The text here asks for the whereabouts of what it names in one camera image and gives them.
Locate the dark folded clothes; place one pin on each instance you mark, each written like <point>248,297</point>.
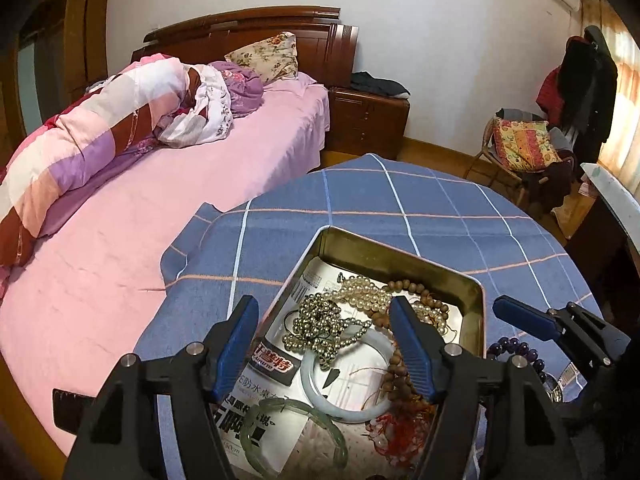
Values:
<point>377,85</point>

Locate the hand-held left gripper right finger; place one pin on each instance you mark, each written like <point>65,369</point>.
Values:
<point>415,355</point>

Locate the wooden nightstand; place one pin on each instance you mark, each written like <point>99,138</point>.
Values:
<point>370,125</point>

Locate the black phone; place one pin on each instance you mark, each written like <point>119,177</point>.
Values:
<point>72,402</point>

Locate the wooden wardrobe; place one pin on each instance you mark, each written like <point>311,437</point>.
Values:
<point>75,35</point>

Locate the colourful patchwork cushion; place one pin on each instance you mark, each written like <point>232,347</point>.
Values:
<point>525,142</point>

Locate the printed paper sheet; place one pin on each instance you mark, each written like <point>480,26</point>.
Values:
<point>280,366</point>

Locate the blue checked tablecloth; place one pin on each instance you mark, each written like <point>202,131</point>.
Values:
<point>400,210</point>

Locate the floral pillow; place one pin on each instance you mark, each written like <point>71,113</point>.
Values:
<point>265,57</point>

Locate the pink purple patchwork quilt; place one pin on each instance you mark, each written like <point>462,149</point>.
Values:
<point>100,130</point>

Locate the green jade bangle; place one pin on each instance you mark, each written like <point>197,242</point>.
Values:
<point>300,408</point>

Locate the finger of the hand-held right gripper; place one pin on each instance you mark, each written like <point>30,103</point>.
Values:
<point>525,317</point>

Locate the black hanging coat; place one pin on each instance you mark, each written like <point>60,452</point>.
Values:
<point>590,90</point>

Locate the silver metal watch band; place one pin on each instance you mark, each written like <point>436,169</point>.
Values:
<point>562,377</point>

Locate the pink metal tin box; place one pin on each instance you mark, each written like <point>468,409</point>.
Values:
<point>400,255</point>

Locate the white crumpled cloth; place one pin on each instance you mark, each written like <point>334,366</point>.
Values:
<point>205,115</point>

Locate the bed with pink sheet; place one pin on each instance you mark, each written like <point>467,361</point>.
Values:
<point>150,220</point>

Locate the dark wooden desk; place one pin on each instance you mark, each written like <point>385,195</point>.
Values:
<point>600,250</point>

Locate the rattan chair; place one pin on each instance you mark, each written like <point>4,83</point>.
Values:
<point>487,160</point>

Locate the white patterned desk cover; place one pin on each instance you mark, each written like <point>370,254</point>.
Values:
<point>615,195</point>

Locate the white jade bangle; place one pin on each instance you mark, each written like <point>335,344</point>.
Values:
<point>320,400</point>

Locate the wooden headboard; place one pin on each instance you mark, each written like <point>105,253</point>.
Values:
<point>320,45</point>

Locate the orange patterned curtain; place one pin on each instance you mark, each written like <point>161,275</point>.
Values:
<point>625,110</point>

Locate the dark maroon garment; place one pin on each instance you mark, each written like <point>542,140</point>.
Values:
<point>555,185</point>

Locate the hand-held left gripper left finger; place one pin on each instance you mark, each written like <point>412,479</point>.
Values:
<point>235,350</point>

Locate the red hanging garment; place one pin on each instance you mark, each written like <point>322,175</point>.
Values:
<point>549,95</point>

